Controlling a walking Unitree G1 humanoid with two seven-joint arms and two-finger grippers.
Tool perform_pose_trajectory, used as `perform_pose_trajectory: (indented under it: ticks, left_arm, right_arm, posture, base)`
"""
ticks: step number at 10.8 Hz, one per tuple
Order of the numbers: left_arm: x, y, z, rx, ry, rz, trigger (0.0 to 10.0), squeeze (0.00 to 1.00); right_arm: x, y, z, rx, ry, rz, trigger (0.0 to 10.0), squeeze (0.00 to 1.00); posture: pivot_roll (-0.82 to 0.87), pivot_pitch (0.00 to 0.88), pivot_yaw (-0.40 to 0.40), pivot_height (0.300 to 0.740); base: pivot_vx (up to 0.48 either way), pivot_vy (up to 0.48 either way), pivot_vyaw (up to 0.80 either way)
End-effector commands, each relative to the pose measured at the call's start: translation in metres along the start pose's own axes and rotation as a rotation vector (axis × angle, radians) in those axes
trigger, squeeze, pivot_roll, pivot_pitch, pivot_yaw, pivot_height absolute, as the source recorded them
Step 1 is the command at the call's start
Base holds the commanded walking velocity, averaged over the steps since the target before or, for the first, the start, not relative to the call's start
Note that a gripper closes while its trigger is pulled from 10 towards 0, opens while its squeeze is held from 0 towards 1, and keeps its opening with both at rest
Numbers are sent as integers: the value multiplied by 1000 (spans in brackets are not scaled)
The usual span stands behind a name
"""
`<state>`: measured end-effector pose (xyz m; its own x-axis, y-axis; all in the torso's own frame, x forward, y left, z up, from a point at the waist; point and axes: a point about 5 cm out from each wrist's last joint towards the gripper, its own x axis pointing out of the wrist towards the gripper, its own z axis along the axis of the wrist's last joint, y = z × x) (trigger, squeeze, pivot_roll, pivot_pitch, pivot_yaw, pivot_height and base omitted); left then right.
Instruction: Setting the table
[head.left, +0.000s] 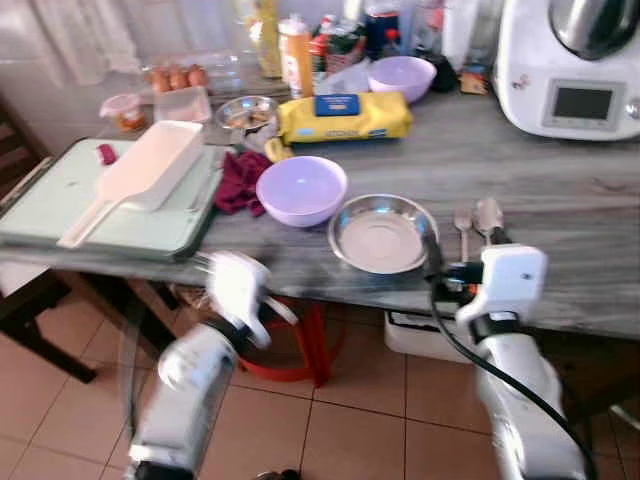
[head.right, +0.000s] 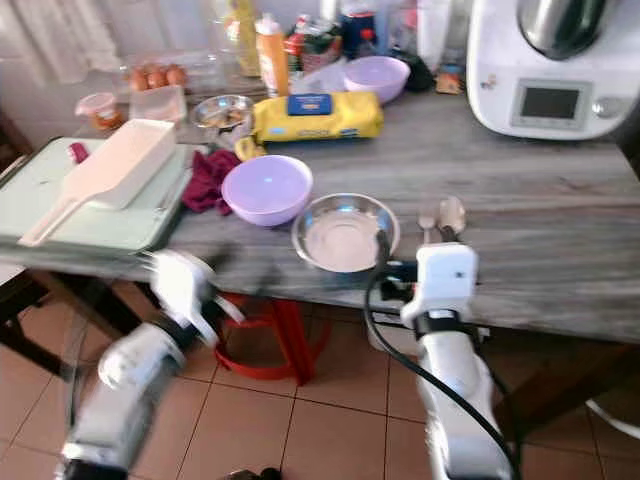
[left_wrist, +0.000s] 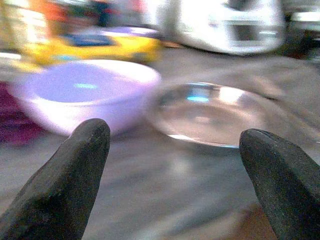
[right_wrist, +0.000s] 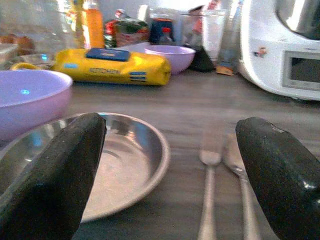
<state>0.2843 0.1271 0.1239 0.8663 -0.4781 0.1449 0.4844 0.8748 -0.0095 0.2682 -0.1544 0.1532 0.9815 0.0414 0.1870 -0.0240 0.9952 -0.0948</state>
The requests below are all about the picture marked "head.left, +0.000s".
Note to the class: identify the pale green tray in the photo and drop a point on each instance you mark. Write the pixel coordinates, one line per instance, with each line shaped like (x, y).
(55, 200)

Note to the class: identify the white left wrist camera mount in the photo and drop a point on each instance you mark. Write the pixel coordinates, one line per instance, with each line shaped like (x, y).
(235, 290)

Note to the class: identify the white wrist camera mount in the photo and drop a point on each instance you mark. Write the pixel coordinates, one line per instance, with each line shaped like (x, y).
(510, 275)
(235, 290)

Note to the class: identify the steel fork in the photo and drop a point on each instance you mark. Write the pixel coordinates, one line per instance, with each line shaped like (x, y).
(462, 222)

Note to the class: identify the clear plastic food box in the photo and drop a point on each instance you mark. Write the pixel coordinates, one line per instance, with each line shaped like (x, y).
(184, 104)

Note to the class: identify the dark wooden chair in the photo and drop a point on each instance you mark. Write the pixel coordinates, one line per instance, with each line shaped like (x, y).
(20, 300)

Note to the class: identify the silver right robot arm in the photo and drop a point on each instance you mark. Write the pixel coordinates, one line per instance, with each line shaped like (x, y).
(520, 400)

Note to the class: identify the wide stainless steel bowl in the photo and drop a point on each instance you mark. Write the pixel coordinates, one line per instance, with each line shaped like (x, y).
(382, 240)

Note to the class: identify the small yellow object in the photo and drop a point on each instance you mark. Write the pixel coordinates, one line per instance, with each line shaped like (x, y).
(277, 150)

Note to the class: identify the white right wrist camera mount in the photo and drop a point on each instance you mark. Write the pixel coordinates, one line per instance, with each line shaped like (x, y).
(510, 275)

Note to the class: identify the clear carton of eggs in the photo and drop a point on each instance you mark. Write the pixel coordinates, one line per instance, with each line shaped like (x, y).
(178, 77)

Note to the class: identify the dark blue bottle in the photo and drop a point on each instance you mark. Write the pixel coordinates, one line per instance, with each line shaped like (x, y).
(382, 30)

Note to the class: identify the red stool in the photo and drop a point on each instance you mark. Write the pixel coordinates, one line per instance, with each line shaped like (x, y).
(312, 340)

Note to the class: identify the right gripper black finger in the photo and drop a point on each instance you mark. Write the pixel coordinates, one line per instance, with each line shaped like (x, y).
(434, 255)

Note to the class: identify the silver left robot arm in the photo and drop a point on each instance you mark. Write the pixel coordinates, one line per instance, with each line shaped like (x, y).
(185, 400)

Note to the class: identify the maroon cloth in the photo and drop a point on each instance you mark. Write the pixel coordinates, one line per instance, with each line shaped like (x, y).
(240, 182)

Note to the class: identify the white kitchen cooking machine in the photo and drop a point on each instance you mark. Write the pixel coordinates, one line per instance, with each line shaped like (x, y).
(525, 90)

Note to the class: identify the light purple plastic bowl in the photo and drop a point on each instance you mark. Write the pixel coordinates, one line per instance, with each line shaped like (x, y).
(300, 190)
(402, 78)

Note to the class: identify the small red object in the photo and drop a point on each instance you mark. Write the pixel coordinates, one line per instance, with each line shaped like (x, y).
(106, 154)

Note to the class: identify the yellow bottle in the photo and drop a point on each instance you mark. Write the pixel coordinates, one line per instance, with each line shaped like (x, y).
(267, 40)

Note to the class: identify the white storage box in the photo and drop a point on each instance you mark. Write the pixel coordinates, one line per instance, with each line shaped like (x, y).
(410, 335)

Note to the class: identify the yellow food package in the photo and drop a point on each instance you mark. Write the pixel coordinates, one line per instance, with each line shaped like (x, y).
(345, 118)

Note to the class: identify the orange bottle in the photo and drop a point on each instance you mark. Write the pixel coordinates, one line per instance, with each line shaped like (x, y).
(296, 60)

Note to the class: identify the small pink lidded jar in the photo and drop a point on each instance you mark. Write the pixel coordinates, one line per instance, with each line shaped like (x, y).
(124, 112)

